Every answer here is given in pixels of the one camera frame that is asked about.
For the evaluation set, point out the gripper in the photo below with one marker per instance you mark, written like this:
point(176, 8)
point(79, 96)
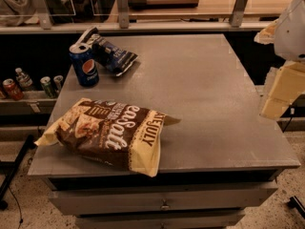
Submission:
point(292, 32)

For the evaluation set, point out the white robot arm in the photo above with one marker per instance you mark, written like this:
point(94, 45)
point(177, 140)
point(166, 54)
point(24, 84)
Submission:
point(287, 33)

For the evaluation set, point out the brown sea salt chip bag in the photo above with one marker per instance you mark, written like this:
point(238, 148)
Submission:
point(121, 135)

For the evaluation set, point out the blue chip bag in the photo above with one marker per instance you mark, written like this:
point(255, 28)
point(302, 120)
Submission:
point(111, 57)

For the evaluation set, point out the blue pepsi can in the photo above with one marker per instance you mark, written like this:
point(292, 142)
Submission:
point(84, 64)

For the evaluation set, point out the silver soda can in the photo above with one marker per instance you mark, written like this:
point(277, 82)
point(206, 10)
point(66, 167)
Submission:
point(58, 81)

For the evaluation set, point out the green soda can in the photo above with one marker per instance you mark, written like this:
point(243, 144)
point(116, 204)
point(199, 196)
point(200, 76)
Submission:
point(47, 87)

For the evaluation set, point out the red soda can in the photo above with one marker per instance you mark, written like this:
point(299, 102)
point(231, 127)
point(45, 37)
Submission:
point(12, 89)

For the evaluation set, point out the upper grey drawer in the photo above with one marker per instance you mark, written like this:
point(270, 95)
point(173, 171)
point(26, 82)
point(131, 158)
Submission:
point(162, 198)

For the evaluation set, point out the grey drawer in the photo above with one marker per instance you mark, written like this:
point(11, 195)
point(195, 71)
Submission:
point(171, 220)
point(162, 198)

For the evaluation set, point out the lower grey drawer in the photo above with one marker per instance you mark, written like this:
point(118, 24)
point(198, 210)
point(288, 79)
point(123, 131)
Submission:
point(171, 220)

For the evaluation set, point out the clear water bottle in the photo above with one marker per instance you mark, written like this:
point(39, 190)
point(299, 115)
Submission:
point(24, 80)

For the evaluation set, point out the black stand leg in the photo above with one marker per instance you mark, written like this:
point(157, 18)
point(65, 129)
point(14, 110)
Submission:
point(9, 169)

